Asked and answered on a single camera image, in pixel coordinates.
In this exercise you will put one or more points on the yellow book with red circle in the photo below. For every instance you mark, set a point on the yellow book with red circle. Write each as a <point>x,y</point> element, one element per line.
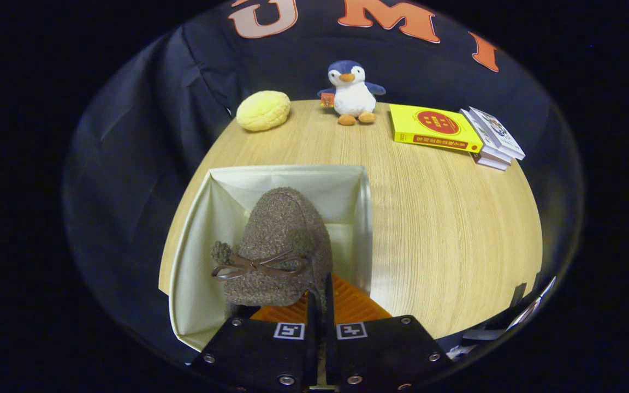
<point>434,128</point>

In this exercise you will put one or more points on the beige fabric storage box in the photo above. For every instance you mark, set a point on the beige fabric storage box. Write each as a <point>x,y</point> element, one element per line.
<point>211,273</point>

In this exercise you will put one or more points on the yellow bread plush toy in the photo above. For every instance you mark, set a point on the yellow bread plush toy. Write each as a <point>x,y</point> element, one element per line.
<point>262,111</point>

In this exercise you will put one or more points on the penguin plush toy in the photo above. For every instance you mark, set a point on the penguin plush toy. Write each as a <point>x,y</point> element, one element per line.
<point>354,95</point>

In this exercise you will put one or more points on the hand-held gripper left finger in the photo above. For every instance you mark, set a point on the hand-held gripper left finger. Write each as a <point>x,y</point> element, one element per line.
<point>260,355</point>

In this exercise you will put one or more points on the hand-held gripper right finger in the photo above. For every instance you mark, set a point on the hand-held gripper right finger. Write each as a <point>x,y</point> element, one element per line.
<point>385,355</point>

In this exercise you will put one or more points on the brown fuzzy shoe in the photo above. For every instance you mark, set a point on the brown fuzzy shoe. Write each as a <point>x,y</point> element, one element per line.
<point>284,229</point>

